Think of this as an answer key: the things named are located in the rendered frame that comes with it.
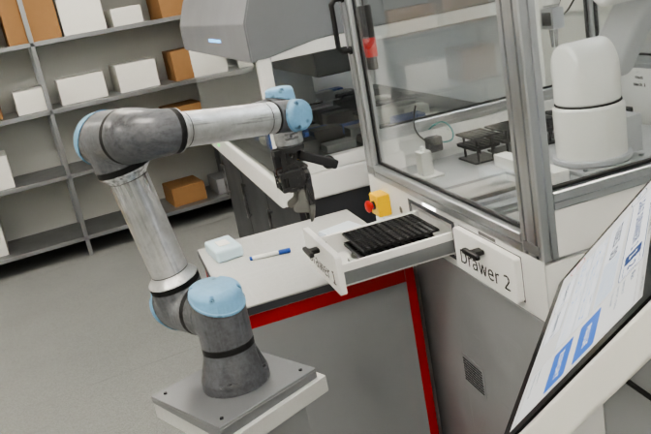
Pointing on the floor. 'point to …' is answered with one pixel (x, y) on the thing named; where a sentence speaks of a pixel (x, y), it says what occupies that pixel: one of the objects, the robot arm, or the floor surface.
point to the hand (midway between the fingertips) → (311, 214)
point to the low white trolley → (338, 332)
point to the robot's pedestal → (273, 422)
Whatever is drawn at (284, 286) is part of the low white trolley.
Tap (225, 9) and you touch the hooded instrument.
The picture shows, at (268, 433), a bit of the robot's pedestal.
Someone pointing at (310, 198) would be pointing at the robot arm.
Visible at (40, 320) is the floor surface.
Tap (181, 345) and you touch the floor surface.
